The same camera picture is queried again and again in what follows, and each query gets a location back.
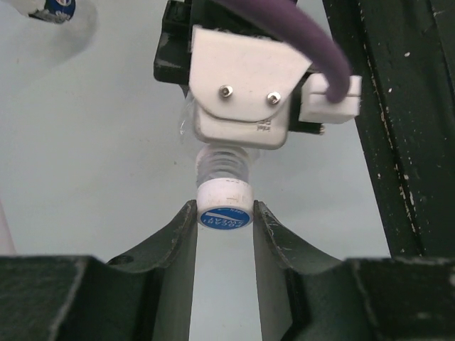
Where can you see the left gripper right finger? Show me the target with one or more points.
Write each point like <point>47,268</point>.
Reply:
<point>306,294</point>

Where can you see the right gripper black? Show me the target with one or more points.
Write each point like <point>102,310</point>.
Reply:
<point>173,57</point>

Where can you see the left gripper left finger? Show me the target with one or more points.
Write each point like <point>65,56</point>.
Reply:
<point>145,293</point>

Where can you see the tall clear bottle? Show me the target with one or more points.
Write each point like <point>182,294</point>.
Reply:
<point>213,160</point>

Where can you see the white bottle cap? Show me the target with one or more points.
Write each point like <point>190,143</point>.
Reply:
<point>225,204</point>

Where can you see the short clear bottle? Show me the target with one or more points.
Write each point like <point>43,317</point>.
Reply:
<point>57,30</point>

